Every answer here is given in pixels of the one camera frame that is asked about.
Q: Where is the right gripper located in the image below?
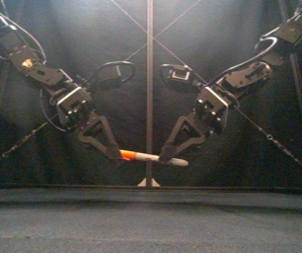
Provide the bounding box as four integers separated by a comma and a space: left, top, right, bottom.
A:
156, 86, 235, 164

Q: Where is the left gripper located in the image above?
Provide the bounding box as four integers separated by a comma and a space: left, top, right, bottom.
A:
50, 86, 124, 163

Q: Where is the grey marker pen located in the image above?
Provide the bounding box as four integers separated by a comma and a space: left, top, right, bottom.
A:
119, 149, 189, 168

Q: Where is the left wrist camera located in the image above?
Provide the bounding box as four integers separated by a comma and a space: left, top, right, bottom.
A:
96, 64, 124, 91

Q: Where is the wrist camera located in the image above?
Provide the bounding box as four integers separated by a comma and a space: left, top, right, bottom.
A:
96, 64, 124, 91
165, 64, 197, 92

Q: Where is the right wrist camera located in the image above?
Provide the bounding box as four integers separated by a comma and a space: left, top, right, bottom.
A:
165, 64, 197, 92

